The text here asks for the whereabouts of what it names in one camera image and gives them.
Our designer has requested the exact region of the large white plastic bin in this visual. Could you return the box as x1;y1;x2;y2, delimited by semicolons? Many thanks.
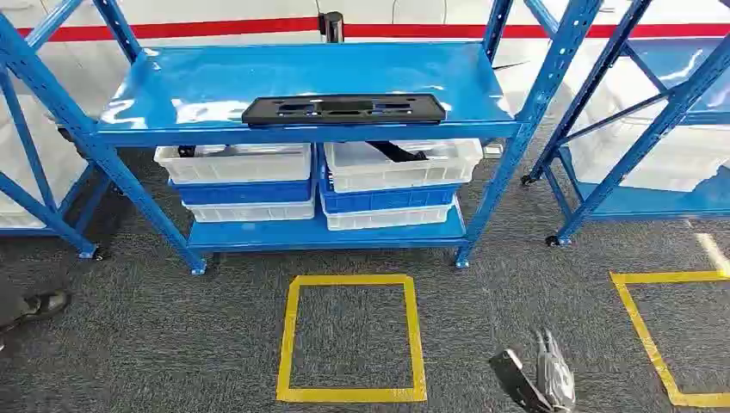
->
0;94;90;230
561;72;730;194

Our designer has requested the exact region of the black barrier post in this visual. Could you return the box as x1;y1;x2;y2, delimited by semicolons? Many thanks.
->
317;11;345;45

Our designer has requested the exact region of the black plastic panel with cutouts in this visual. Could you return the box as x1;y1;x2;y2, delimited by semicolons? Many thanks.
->
241;93;447;127

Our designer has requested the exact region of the yellow floor tape square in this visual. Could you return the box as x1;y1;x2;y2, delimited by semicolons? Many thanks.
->
275;274;428;404
609;269;730;410

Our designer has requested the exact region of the blue steel shelf rack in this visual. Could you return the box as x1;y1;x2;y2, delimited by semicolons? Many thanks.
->
521;0;730;248
0;0;604;276
0;0;113;261

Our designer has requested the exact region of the white plastic crate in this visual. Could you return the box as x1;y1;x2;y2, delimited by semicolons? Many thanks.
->
183;198;317;224
324;138;484;194
320;196;461;232
153;143;312;185

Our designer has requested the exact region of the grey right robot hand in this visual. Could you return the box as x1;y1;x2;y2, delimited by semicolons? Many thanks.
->
535;329;577;412

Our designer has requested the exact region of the blue plastic crate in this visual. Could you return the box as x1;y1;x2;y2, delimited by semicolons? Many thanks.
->
318;163;462;215
169;178;315;207

